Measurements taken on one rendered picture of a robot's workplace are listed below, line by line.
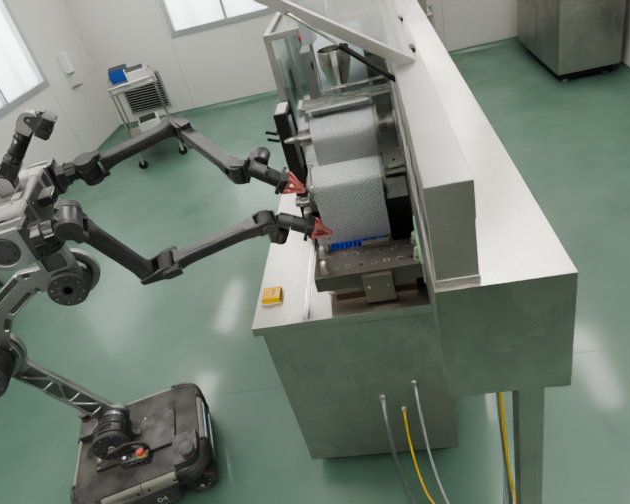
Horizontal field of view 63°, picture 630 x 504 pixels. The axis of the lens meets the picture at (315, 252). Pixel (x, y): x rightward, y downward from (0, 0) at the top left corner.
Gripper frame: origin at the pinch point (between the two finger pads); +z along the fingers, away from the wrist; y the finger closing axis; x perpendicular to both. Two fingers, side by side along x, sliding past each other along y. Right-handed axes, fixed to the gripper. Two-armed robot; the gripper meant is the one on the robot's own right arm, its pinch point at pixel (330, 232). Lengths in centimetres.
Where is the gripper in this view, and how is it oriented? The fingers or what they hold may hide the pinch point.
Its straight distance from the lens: 188.9
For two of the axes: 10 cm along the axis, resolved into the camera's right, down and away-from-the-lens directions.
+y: -0.5, 5.8, -8.1
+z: 9.6, 2.4, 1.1
